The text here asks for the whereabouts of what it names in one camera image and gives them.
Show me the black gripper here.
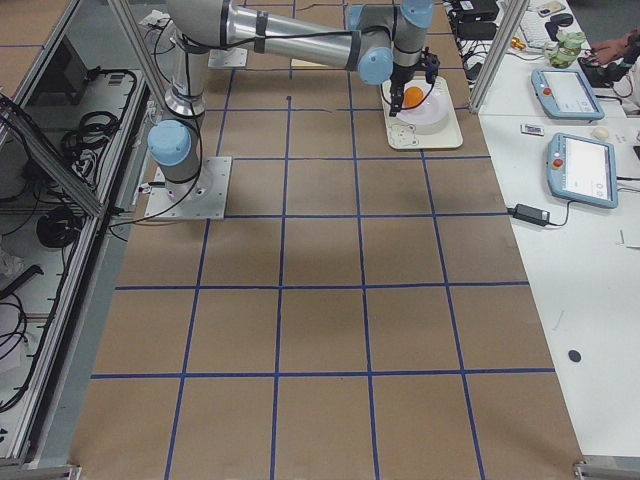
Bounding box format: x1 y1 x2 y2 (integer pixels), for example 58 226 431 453
389 47 440 117

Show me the orange fruit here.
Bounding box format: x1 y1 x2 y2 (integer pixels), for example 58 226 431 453
403 86 426 109

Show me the white round plate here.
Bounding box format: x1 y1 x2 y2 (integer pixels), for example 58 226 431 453
396 86 448 134

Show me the cream bear tray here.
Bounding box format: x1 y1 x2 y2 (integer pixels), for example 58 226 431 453
380 76 463 150

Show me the gold metal cylinder tool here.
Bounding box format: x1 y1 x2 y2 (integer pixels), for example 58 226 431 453
510 37 527 51

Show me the bamboo cutting board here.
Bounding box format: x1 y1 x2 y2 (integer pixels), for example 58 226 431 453
291 59 326 69

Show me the small printed card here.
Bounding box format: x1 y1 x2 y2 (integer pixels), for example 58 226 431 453
520 123 545 137

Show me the white keyboard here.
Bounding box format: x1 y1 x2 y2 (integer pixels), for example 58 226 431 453
520 11 550 49

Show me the far blue teach pendant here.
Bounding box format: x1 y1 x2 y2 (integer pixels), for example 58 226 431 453
530 69 605 121

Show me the blue teach pendant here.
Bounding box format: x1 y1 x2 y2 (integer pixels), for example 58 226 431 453
530 69 605 121
546 133 618 209

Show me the green plush toy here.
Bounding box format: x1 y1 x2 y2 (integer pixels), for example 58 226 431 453
542 31 586 69

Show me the black power adapter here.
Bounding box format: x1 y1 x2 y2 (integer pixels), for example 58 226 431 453
507 204 550 227

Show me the near blue teach pendant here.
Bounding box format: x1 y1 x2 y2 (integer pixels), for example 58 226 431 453
546 133 618 209

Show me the cream round lump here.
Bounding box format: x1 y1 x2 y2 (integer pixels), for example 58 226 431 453
591 127 610 141

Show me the aluminium frame post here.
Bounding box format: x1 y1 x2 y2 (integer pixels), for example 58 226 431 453
469 0 530 114

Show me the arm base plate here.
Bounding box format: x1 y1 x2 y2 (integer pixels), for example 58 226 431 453
208 47 248 70
144 156 232 221

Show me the metal cable tray frame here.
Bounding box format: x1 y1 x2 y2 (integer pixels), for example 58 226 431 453
1 1 154 474

